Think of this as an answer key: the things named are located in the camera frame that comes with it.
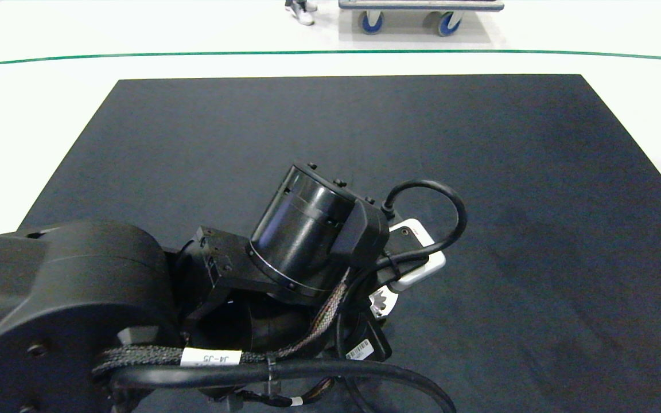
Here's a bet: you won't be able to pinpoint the person's shoes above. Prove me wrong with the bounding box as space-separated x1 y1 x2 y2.
284 0 318 26

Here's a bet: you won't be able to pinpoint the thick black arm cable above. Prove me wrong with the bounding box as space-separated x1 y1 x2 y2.
107 359 457 413

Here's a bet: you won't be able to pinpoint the black camera cable loop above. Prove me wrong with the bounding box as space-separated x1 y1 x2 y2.
359 180 468 275

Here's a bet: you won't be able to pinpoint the boxy silver wrist camera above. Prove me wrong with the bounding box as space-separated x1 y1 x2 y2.
387 218 447 293

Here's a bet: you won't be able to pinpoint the grey cart with blue wheels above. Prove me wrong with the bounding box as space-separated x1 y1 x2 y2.
339 0 505 37

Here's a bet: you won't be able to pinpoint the braided cable with white tag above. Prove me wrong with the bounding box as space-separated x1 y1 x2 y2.
92 268 352 380

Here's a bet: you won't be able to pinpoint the dark mat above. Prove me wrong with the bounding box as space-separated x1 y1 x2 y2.
19 74 661 413

